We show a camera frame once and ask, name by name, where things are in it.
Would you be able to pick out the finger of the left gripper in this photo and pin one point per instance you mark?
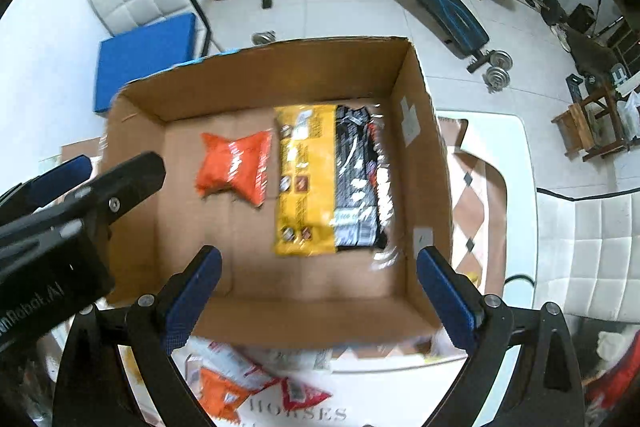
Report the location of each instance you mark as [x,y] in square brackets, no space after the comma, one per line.
[110,196]
[38,192]

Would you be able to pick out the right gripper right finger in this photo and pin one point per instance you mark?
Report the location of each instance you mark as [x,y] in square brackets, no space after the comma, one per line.
[544,387]

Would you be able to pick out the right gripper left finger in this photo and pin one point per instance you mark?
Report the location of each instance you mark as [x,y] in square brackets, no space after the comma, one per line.
[92,388]

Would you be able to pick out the orange snack bag with QR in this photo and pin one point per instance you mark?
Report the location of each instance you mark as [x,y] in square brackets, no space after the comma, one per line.
[221,398]

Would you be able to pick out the orange pillow snack bag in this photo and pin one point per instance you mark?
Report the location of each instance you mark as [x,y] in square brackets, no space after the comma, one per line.
[238,165]

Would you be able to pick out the red brown biscuit bag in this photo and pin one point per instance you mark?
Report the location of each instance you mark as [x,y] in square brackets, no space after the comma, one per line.
[229,363]

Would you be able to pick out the white printed snack bag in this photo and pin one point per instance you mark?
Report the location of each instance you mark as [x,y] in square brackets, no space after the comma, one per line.
[291,360]

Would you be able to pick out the small red snack packet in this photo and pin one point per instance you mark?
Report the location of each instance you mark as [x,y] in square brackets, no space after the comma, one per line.
[297,395]

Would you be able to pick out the yellow black snack pack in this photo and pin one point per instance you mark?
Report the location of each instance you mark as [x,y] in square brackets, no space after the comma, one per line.
[328,189]

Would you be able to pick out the blue foam cushion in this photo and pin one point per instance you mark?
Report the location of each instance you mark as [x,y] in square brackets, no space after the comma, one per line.
[139,53]

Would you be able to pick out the white padded chair right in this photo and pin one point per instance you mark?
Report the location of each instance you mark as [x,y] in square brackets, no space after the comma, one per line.
[587,257]

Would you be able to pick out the chrome dumbbell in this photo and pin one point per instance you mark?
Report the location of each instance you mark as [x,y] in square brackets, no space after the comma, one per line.
[262,38]
[497,75]

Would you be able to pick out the checkered printed table mat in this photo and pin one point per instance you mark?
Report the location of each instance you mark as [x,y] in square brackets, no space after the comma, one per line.
[364,304]

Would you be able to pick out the small wooden stool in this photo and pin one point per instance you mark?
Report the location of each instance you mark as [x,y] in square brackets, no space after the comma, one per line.
[577,133]

